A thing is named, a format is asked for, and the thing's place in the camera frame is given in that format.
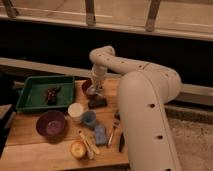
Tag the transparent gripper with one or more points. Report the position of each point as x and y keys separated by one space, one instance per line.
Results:
x=97 y=80

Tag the grey towel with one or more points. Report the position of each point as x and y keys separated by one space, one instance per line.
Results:
x=95 y=92

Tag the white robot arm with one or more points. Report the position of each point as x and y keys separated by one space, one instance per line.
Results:
x=143 y=90

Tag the red bowl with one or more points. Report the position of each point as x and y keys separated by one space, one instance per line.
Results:
x=87 y=84

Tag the purple bowl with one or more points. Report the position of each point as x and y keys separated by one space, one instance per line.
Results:
x=51 y=124

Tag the dark brown block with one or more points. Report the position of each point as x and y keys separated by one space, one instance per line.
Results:
x=97 y=103

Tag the white cup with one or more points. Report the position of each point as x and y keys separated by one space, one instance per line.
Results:
x=75 y=110

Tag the blue cup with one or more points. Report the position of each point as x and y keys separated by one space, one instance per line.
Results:
x=89 y=119

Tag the black small tool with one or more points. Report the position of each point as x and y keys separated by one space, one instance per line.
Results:
x=117 y=116

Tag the dark grape bunch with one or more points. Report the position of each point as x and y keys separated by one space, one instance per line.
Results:
x=51 y=95

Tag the blue sponge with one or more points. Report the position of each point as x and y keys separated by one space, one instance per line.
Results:
x=100 y=135

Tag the green plastic tray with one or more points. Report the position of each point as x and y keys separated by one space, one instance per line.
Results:
x=41 y=93

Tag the wooden spatula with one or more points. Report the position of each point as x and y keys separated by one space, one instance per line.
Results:
x=92 y=149

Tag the red yellow apple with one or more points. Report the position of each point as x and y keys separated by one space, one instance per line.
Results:
x=78 y=149

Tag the black handled knife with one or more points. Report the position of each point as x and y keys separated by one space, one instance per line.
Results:
x=121 y=142

